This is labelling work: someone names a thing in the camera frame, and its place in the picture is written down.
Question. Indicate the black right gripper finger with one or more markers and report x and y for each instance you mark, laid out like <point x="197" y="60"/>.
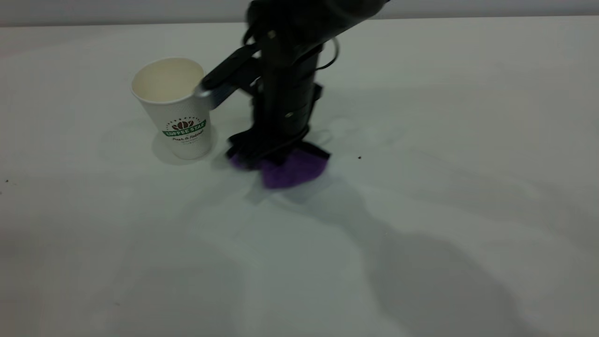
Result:
<point x="263" y="147"/>
<point x="292" y="142"/>

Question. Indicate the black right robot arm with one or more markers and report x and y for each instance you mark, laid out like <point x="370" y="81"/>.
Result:
<point x="309" y="18"/>

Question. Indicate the white paper coffee cup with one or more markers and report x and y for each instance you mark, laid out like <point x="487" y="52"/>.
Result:
<point x="175" y="121"/>

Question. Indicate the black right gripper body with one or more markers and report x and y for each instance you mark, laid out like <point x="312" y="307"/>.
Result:
<point x="288" y="89"/>

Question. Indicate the purple cloth with black trim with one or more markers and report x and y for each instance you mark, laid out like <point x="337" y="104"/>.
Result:
<point x="292" y="174"/>

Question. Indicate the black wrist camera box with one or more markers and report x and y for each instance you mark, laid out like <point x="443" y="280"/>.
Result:
<point x="224" y="77"/>

